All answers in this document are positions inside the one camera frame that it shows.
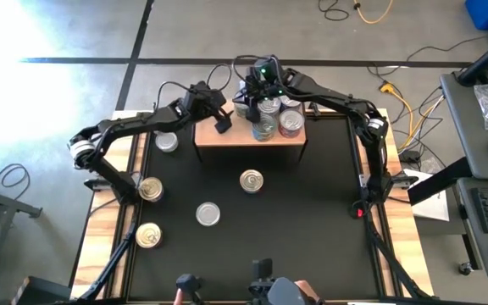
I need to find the blue yellow label can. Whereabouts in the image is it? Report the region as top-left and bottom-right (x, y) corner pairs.
(257, 97), (282, 118)

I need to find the green label can silver lid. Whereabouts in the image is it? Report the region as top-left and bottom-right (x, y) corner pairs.
(232, 99), (252, 119)

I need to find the blue label can silver lid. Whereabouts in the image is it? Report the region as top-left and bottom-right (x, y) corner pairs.
(279, 95), (302, 112)

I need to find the Bumble Bee can matte lid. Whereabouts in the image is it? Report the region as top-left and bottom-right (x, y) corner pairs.
(155, 130), (180, 153)
(195, 201), (222, 228)

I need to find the Wild Planet can gold lid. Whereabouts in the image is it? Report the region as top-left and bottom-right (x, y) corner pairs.
(239, 169), (265, 195)

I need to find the black table mat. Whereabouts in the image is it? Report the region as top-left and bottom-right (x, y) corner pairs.
(131, 113), (374, 301)

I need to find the person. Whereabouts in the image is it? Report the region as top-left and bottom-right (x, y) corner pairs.
(267, 277), (308, 305)

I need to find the black desk bar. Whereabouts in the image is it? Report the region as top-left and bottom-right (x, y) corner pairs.
(407, 156), (474, 208)

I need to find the white paper sheet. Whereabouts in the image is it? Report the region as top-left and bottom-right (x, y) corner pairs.
(402, 168), (451, 222)

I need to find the grey metal stand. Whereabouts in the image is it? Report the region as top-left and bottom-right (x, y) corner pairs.
(0, 171), (44, 221)

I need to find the black monitor pole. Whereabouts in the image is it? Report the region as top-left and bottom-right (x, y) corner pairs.
(457, 28), (488, 88)

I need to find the blue plastic bin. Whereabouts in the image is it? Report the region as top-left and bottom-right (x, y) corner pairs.
(463, 0), (488, 32)

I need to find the black box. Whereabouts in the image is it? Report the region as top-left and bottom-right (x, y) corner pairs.
(14, 274), (72, 305)

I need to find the grey keyboard desk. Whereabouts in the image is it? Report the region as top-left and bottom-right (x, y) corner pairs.
(456, 176), (488, 284)

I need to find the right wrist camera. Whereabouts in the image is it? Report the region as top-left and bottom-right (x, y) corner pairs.
(246, 105), (263, 125)

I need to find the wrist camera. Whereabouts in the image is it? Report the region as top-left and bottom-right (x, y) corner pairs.
(214, 117), (234, 135)
(246, 105), (263, 125)

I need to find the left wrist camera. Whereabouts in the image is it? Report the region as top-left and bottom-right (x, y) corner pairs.
(214, 117), (234, 135)

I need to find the wooden shelf black metal frame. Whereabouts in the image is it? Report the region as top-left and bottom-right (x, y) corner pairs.
(190, 91), (308, 163)

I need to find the black coiled floor cable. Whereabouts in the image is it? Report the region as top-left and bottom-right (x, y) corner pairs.
(317, 0), (351, 23)

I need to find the yellow extension cord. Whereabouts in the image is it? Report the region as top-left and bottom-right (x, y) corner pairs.
(379, 81), (444, 153)

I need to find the yellow floor cable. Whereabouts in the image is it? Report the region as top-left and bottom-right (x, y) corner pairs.
(352, 0), (395, 25)

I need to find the long black floor cable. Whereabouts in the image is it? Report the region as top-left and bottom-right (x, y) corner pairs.
(365, 35), (488, 78)

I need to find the black leader arm handle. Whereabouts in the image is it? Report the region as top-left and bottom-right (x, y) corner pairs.
(248, 257), (275, 300)
(175, 273), (206, 305)

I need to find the black diagonal frame strut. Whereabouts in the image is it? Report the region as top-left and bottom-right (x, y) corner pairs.
(76, 209), (141, 302)
(364, 209), (431, 301)

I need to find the black looped floor cable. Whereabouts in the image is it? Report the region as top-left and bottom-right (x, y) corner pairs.
(0, 163), (31, 190)

